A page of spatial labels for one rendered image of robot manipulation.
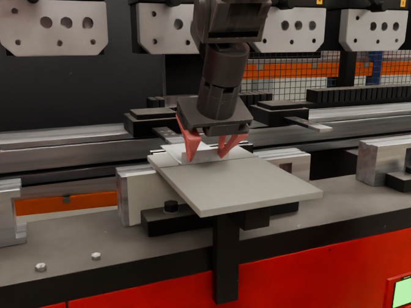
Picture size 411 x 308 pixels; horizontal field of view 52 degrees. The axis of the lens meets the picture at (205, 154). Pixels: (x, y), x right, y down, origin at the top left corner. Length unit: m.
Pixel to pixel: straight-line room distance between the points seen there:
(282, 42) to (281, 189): 0.31
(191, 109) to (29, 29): 0.26
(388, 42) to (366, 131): 0.44
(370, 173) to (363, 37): 0.31
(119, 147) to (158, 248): 0.37
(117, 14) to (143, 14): 0.55
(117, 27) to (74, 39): 0.57
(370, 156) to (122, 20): 0.74
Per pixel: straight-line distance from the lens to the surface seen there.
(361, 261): 0.90
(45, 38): 0.67
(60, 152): 0.98
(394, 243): 0.94
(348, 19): 0.87
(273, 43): 0.78
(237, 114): 0.63
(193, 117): 0.60
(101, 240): 0.73
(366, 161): 1.03
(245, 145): 0.82
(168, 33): 0.70
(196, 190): 0.57
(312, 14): 0.82
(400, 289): 0.76
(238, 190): 0.57
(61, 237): 0.76
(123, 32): 1.24
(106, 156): 1.00
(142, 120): 0.94
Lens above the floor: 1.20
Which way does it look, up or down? 16 degrees down
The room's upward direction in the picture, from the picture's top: straight up
